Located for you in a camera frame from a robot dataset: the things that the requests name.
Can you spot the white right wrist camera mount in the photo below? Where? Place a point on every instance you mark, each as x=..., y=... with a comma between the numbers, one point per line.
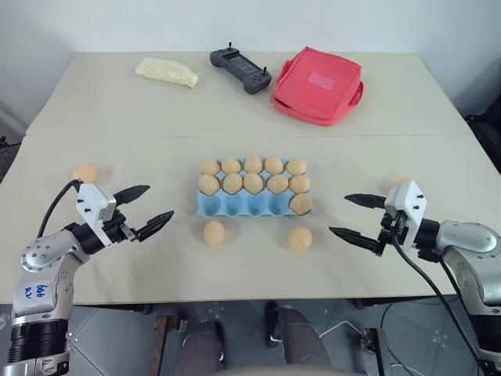
x=407, y=199

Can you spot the black equipment beside table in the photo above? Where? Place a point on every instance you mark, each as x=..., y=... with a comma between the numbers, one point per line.
x=6, y=156

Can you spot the rusty metal stand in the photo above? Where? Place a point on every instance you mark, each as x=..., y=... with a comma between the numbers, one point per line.
x=377, y=350
x=164, y=340

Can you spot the blue egg tray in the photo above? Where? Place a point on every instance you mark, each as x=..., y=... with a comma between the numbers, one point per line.
x=231, y=205

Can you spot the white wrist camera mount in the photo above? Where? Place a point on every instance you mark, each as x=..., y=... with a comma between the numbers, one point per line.
x=92, y=203
x=407, y=199

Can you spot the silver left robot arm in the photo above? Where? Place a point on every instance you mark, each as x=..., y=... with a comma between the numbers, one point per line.
x=43, y=254

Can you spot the dark grey handheld controller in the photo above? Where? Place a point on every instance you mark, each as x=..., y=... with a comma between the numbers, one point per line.
x=240, y=68

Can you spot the clear bag of white grains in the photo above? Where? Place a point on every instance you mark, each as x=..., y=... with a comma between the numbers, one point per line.
x=166, y=72

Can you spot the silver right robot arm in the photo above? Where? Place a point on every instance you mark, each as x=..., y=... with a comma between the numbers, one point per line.
x=469, y=243

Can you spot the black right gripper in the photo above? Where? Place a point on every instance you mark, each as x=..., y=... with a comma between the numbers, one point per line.
x=388, y=233

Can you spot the dark rounded shape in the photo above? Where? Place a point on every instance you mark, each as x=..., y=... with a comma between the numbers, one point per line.
x=303, y=337

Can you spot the brown egg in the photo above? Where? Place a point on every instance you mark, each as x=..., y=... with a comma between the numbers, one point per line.
x=300, y=239
x=233, y=183
x=273, y=165
x=403, y=181
x=296, y=167
x=208, y=184
x=278, y=184
x=84, y=172
x=253, y=163
x=301, y=204
x=214, y=232
x=210, y=167
x=253, y=183
x=231, y=165
x=300, y=184

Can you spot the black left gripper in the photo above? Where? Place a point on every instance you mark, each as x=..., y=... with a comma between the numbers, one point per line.
x=117, y=230

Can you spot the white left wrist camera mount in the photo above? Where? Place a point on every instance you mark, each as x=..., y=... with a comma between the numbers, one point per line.
x=92, y=203

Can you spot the red fabric bag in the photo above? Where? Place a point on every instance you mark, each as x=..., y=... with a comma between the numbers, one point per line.
x=319, y=86

